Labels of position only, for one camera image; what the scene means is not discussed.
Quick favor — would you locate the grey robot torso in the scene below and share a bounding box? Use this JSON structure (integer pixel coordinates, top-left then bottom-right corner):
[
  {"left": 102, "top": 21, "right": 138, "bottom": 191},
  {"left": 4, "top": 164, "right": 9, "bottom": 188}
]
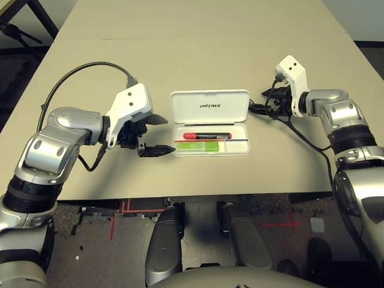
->
[{"left": 151, "top": 265, "right": 328, "bottom": 288}]

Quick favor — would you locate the black tripod stand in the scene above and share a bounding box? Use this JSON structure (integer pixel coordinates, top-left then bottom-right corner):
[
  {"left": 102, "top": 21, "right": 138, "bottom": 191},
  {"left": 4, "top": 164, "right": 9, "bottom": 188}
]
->
[{"left": 0, "top": 19, "right": 43, "bottom": 61}]

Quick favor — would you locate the red and black marker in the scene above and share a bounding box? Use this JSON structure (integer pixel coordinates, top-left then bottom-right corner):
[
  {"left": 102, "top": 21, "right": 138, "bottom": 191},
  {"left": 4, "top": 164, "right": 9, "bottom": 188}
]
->
[{"left": 183, "top": 131, "right": 233, "bottom": 140}]

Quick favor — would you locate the beige side table black frame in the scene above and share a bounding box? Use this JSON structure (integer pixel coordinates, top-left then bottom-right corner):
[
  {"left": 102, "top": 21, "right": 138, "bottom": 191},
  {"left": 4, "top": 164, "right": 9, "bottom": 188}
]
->
[{"left": 0, "top": 0, "right": 59, "bottom": 40}]

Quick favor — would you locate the green highlighter pen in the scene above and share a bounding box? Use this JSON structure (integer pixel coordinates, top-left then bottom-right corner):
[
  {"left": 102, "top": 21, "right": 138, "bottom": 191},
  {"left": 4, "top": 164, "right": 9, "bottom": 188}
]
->
[{"left": 176, "top": 141, "right": 220, "bottom": 152}]

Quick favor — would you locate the black left camera cable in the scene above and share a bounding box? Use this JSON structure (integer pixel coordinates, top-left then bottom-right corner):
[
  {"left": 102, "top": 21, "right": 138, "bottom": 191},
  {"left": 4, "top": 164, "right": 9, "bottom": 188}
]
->
[{"left": 35, "top": 62, "right": 139, "bottom": 172}]

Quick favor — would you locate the grey robot right leg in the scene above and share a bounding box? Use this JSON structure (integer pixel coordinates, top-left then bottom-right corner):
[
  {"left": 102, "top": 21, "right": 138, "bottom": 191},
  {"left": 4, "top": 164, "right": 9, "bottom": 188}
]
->
[{"left": 221, "top": 202, "right": 274, "bottom": 271}]

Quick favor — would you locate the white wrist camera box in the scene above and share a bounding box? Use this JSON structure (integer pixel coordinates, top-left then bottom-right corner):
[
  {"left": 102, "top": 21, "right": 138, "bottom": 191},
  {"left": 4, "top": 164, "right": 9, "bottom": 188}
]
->
[
  {"left": 104, "top": 83, "right": 153, "bottom": 150},
  {"left": 274, "top": 55, "right": 310, "bottom": 117}
]

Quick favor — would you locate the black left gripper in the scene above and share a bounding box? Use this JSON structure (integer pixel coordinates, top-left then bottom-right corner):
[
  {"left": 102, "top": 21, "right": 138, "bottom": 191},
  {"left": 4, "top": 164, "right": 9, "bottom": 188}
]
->
[{"left": 117, "top": 113, "right": 177, "bottom": 158}]

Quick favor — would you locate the black right camera cable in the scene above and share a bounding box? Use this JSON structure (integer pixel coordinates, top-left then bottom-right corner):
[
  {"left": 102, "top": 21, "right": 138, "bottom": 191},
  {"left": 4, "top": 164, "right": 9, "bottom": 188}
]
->
[{"left": 271, "top": 76, "right": 340, "bottom": 184}]

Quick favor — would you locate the metal table underframe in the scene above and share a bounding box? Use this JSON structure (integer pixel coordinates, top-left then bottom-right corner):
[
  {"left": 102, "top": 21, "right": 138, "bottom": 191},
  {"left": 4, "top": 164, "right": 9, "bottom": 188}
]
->
[{"left": 166, "top": 194, "right": 238, "bottom": 208}]

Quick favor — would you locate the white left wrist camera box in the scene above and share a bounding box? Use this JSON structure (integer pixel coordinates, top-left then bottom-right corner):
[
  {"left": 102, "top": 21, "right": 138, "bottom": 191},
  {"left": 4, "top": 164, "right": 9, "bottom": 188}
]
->
[{"left": 104, "top": 83, "right": 153, "bottom": 150}]

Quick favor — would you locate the grey robot left leg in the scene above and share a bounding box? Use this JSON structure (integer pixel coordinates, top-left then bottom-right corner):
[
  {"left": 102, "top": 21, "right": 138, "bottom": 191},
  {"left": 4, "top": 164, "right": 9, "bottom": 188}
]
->
[{"left": 145, "top": 206, "right": 184, "bottom": 286}]

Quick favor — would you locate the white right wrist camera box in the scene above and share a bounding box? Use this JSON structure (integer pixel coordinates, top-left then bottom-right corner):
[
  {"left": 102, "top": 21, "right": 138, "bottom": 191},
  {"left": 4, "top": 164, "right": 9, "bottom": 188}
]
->
[{"left": 274, "top": 55, "right": 310, "bottom": 117}]

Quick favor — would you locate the grey robot leg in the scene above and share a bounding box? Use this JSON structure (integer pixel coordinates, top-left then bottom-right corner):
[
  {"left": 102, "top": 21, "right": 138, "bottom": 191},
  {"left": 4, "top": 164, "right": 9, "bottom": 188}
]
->
[
  {"left": 145, "top": 206, "right": 184, "bottom": 286},
  {"left": 221, "top": 202, "right": 274, "bottom": 271}
]

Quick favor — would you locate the black camera cable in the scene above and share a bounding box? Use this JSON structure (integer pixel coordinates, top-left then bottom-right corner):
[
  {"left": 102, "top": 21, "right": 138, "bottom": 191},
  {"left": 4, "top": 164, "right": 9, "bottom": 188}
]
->
[
  {"left": 271, "top": 76, "right": 340, "bottom": 184},
  {"left": 35, "top": 62, "right": 139, "bottom": 172}
]

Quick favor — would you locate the white plastic pencil case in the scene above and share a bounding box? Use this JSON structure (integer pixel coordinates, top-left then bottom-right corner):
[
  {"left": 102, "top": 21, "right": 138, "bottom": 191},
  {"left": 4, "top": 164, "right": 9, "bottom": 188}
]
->
[{"left": 169, "top": 89, "right": 251, "bottom": 157}]

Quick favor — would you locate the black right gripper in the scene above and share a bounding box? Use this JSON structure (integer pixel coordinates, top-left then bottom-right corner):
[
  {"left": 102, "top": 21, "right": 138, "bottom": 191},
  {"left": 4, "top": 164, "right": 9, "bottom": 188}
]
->
[{"left": 248, "top": 86, "right": 292, "bottom": 119}]

